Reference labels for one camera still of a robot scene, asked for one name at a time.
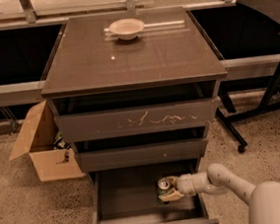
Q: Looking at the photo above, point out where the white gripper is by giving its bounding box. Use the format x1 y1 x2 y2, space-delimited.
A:
158 174 196 202

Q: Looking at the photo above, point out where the grey drawer cabinet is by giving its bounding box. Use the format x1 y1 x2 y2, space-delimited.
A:
34 1 238 192

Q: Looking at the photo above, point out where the open cardboard box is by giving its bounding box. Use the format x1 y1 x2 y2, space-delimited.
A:
10 102 85 182

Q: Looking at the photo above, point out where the green soda can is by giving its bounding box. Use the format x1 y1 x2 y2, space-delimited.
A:
156 177 173 205

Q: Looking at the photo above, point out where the grey middle drawer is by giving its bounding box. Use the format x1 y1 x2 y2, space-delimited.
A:
75 138 207 173

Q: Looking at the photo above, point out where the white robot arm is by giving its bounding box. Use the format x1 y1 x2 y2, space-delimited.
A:
157 163 280 224

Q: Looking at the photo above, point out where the grey top drawer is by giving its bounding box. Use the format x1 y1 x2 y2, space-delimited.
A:
54 98 218 143

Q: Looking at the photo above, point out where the grey open bottom drawer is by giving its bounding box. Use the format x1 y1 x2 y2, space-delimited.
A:
91 160 218 224

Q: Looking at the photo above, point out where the white ceramic bowl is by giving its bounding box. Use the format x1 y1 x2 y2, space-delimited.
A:
109 19 145 40

